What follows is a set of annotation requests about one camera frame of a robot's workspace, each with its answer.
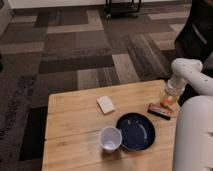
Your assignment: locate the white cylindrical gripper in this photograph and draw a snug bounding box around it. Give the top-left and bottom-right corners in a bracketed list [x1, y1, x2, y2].
[160, 74, 186, 106]

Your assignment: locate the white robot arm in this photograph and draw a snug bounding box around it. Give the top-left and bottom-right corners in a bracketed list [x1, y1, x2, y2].
[161, 58, 213, 171]

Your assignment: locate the white ceramic cup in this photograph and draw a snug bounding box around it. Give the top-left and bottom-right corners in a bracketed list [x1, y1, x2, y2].
[99, 126, 122, 153]

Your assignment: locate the brown chocolate bar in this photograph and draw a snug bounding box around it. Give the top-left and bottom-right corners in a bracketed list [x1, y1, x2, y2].
[148, 103, 172, 120]

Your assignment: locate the dark blue plate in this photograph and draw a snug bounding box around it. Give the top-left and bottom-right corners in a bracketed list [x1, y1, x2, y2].
[116, 113, 156, 151]

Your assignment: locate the beige sponge block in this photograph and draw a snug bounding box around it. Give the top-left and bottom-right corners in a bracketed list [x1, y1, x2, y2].
[97, 96, 115, 114]

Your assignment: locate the dark office chair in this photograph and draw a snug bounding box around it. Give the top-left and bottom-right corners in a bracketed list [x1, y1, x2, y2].
[175, 0, 213, 77]

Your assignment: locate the black wheeled cart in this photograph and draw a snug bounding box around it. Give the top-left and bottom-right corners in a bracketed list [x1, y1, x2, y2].
[104, 0, 142, 19]

